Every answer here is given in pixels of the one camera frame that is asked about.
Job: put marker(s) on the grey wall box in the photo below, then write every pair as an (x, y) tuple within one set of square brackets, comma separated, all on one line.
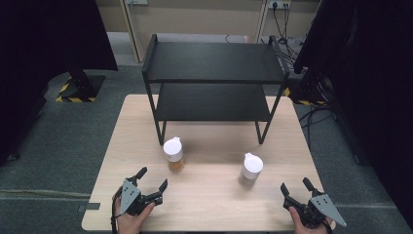
[(137, 1)]

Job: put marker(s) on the black stand base striped tape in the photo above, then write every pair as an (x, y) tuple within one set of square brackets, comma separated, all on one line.
[(308, 94), (82, 89)]

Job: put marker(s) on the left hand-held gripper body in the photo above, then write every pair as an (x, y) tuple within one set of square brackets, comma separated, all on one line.
[(130, 198)]

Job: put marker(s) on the orange spice jar white lid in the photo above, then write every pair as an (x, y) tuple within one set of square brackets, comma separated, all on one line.
[(173, 152)]

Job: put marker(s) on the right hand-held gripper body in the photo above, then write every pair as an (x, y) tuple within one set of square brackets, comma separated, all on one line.
[(323, 206)]

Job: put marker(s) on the black two-tier shelf rack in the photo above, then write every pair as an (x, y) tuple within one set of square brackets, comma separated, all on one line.
[(214, 61)]

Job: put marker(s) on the person's right hand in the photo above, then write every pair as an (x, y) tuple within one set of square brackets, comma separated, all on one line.
[(302, 228)]

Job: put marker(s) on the pale spice jar white lid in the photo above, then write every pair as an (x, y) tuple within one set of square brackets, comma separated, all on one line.
[(251, 169)]

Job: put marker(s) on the white wall power outlet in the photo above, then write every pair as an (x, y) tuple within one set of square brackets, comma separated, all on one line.
[(278, 4)]

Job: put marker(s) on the black curtain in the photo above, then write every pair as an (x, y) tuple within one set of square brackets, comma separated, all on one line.
[(48, 48), (373, 81)]

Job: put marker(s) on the person's left hand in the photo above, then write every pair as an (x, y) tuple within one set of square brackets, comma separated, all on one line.
[(130, 224)]

